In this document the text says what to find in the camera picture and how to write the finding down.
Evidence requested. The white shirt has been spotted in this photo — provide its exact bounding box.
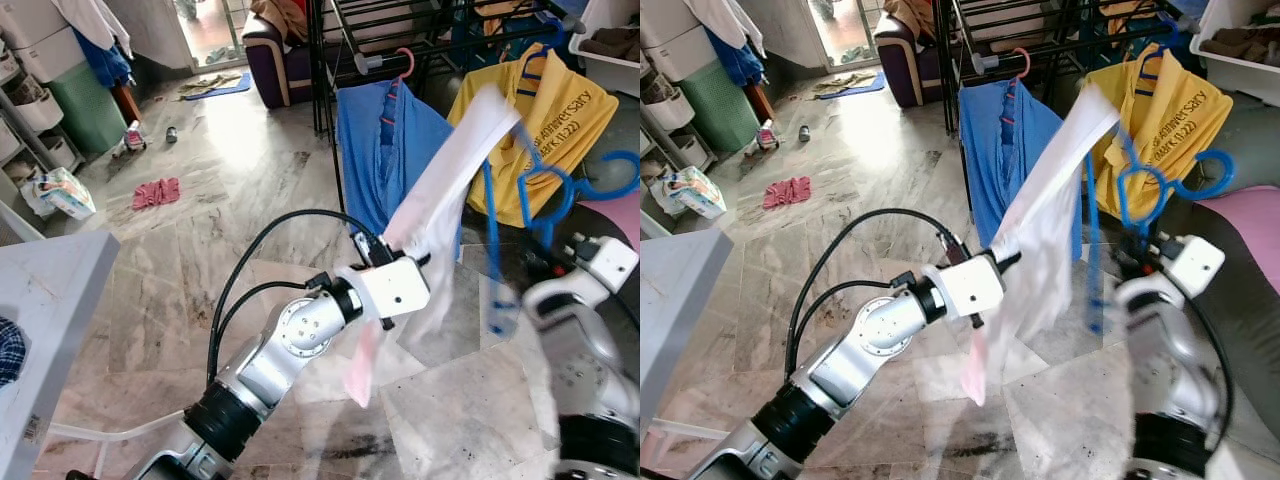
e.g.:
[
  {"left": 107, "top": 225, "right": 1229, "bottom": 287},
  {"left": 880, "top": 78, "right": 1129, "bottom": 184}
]
[
  {"left": 350, "top": 85, "right": 521, "bottom": 406},
  {"left": 960, "top": 82, "right": 1121, "bottom": 406}
]

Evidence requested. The blue plaid shirt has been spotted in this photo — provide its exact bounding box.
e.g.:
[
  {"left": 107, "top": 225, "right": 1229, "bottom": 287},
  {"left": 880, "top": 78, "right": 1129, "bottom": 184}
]
[{"left": 0, "top": 318, "right": 26, "bottom": 386}]

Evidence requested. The pink cushion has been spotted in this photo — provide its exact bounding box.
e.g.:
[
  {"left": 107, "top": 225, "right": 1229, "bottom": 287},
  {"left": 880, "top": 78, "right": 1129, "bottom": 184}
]
[
  {"left": 1195, "top": 185, "right": 1280, "bottom": 266},
  {"left": 575, "top": 190, "right": 640, "bottom": 251}
]

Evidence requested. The light grey folding table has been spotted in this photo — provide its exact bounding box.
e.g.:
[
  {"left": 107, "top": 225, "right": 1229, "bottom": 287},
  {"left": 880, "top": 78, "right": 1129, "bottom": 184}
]
[
  {"left": 0, "top": 232, "right": 121, "bottom": 480},
  {"left": 640, "top": 228, "right": 736, "bottom": 471}
]

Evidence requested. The dark green sofa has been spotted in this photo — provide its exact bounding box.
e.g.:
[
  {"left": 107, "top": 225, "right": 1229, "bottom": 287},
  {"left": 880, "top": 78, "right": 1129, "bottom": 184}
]
[
  {"left": 560, "top": 90, "right": 640, "bottom": 301},
  {"left": 1150, "top": 90, "right": 1280, "bottom": 471}
]

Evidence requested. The tissue pack in plastic bag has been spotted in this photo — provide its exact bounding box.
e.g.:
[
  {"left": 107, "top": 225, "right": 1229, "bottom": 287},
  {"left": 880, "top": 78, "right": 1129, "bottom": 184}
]
[
  {"left": 22, "top": 167, "right": 98, "bottom": 221},
  {"left": 652, "top": 165, "right": 728, "bottom": 219}
]

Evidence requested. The yellow printed t-shirt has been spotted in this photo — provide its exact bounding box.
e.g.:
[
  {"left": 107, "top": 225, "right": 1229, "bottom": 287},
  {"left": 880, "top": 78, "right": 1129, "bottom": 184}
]
[
  {"left": 447, "top": 55, "right": 621, "bottom": 229},
  {"left": 1085, "top": 50, "right": 1234, "bottom": 221}
]

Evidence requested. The shelf unit with white baskets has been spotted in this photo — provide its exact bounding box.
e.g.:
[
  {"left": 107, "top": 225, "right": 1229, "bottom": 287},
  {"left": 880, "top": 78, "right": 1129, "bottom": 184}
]
[
  {"left": 0, "top": 50, "right": 86, "bottom": 176},
  {"left": 640, "top": 50, "right": 713, "bottom": 171}
]

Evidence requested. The white plastic tub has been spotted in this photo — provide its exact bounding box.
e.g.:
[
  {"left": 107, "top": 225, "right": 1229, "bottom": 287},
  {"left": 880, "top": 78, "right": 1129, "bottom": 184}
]
[
  {"left": 568, "top": 0, "right": 640, "bottom": 98},
  {"left": 1190, "top": 0, "right": 1280, "bottom": 108}
]

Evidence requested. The purple armchair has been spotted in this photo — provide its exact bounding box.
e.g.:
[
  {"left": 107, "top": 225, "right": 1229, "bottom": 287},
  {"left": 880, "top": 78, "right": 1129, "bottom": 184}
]
[
  {"left": 875, "top": 15, "right": 951, "bottom": 108},
  {"left": 243, "top": 15, "right": 321, "bottom": 109}
]

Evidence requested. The black metal drying rack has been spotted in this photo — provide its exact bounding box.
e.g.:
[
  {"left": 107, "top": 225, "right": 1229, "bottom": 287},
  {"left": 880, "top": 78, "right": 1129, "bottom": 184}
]
[
  {"left": 305, "top": 0, "right": 601, "bottom": 201},
  {"left": 935, "top": 0, "right": 1201, "bottom": 191}
]

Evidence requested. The blue door mat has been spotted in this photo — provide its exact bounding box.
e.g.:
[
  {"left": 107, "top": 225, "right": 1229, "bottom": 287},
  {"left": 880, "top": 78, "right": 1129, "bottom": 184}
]
[
  {"left": 180, "top": 72, "right": 253, "bottom": 101},
  {"left": 812, "top": 70, "right": 886, "bottom": 99}
]

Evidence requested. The green laundry bin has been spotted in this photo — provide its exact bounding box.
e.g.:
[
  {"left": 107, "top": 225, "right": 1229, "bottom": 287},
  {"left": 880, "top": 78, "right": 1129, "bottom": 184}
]
[
  {"left": 680, "top": 60, "right": 763, "bottom": 153},
  {"left": 45, "top": 62, "right": 126, "bottom": 156}
]

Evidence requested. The red floor cloth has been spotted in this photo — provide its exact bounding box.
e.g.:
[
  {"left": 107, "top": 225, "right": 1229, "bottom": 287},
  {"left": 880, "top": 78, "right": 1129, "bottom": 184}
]
[
  {"left": 762, "top": 177, "right": 813, "bottom": 209},
  {"left": 132, "top": 178, "right": 181, "bottom": 211}
]

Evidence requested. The brown clothes pile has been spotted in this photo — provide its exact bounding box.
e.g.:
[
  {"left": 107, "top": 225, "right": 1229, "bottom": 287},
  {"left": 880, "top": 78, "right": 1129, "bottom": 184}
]
[
  {"left": 580, "top": 28, "right": 640, "bottom": 63},
  {"left": 1203, "top": 25, "right": 1280, "bottom": 66}
]

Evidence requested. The beige floor cloth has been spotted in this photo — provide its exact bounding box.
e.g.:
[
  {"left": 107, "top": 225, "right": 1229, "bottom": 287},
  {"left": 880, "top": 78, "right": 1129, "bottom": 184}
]
[
  {"left": 183, "top": 72, "right": 244, "bottom": 93},
  {"left": 815, "top": 70, "right": 876, "bottom": 91}
]

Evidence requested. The white storage box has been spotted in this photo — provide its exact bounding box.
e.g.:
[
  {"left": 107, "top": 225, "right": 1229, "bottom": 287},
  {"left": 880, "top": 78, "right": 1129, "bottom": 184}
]
[
  {"left": 0, "top": 0, "right": 89, "bottom": 84},
  {"left": 640, "top": 0, "right": 723, "bottom": 83}
]

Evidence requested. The brown garment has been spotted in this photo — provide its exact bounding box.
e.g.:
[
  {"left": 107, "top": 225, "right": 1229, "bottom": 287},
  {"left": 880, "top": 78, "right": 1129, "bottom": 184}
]
[
  {"left": 250, "top": 0, "right": 311, "bottom": 41},
  {"left": 885, "top": 0, "right": 946, "bottom": 41}
]

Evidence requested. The blue towel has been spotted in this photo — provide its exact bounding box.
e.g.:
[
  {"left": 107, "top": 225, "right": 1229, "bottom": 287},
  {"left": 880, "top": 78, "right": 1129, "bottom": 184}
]
[
  {"left": 705, "top": 25, "right": 769, "bottom": 86},
  {"left": 75, "top": 25, "right": 134, "bottom": 89}
]

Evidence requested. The white hanging garment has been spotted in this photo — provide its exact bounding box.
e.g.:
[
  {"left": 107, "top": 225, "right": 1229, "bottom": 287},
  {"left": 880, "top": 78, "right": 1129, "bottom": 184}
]
[
  {"left": 690, "top": 0, "right": 769, "bottom": 56},
  {"left": 55, "top": 0, "right": 134, "bottom": 56}
]

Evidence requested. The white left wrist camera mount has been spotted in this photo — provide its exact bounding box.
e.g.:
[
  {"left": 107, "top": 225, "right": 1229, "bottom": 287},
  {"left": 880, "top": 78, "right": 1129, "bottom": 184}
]
[
  {"left": 345, "top": 255, "right": 433, "bottom": 323},
  {"left": 925, "top": 252, "right": 1006, "bottom": 319}
]

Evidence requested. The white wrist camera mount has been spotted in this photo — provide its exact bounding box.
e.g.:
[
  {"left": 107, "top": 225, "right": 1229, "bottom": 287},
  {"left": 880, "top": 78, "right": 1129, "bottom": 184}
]
[
  {"left": 925, "top": 252, "right": 1006, "bottom": 319},
  {"left": 345, "top": 255, "right": 433, "bottom": 323},
  {"left": 1165, "top": 237, "right": 1226, "bottom": 298},
  {"left": 580, "top": 237, "right": 639, "bottom": 293}
]

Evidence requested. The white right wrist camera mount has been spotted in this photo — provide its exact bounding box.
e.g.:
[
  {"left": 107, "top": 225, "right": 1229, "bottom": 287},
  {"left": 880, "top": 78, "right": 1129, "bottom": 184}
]
[
  {"left": 1165, "top": 237, "right": 1226, "bottom": 298},
  {"left": 580, "top": 237, "right": 639, "bottom": 293}
]

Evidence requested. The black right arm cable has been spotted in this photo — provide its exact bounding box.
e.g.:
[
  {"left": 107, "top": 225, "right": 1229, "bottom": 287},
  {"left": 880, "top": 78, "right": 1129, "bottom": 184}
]
[{"left": 1190, "top": 300, "right": 1236, "bottom": 451}]

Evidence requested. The short black left arm cable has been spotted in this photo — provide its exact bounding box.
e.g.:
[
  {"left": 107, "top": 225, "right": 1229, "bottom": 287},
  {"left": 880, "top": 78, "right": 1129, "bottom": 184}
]
[
  {"left": 790, "top": 280, "right": 901, "bottom": 371},
  {"left": 213, "top": 280, "right": 321, "bottom": 381}
]

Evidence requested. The brown wooden post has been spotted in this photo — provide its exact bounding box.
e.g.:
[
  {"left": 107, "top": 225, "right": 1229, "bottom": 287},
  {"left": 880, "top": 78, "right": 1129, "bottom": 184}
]
[
  {"left": 112, "top": 82, "right": 143, "bottom": 126},
  {"left": 745, "top": 80, "right": 776, "bottom": 123}
]

